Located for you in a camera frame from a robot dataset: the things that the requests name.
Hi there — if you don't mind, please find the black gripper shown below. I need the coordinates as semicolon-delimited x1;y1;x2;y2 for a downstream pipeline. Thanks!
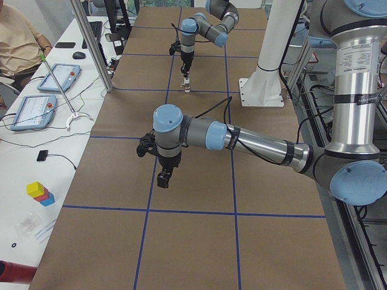
157;152;181;189
181;51;194;78

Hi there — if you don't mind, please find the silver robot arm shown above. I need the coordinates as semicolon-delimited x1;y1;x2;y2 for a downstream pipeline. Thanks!
148;1;386;205
180;1;239;79

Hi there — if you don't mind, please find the black monitor stand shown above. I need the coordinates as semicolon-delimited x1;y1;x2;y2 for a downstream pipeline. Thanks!
104;0;132;35

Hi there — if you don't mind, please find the black keyboard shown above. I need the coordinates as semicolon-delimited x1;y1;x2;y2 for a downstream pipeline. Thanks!
89;21;103;44

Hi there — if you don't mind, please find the black computer mouse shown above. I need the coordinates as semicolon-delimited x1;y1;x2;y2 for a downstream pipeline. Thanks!
72;51;86;60

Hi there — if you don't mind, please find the reacher grabber stick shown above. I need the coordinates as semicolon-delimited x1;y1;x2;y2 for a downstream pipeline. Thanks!
40;53;94;131

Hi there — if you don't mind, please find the blue cube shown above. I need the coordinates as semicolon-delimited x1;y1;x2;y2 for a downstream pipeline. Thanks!
40;192;55;207

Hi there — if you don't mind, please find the upper blue teach pendant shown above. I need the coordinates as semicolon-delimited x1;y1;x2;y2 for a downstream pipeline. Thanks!
37;63;82;93

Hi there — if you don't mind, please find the blue teach pendant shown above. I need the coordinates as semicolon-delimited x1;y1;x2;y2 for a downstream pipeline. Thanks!
10;94;57;131
37;63;82;93

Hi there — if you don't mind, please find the red cube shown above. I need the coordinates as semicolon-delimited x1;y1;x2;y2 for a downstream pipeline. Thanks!
34;188;50;202

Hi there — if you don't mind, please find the black smartphone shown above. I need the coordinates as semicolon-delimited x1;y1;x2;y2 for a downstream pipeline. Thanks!
55;42;76;49

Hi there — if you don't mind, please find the yellow cube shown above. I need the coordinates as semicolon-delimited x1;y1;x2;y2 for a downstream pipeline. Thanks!
27;181;45;198

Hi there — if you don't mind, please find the clear plastic bag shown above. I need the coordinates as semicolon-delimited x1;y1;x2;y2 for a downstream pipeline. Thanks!
15;212;42;240

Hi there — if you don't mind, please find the lower blue teach pendant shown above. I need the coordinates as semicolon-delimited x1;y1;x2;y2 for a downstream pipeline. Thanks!
10;94;57;131

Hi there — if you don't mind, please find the seated person beige shirt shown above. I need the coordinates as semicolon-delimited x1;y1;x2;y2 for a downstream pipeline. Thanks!
1;1;53;78

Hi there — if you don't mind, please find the red cylinder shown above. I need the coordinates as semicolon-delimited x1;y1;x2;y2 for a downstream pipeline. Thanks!
1;260;37;284

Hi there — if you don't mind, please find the white camera mast column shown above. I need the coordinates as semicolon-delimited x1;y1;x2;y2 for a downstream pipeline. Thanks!
239;0;304;108

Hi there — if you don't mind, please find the small black box with cable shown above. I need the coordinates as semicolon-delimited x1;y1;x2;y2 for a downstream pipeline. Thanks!
36;150;48;162

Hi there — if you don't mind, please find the aluminium frame post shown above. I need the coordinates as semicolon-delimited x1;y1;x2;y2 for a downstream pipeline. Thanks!
70;0;112;92

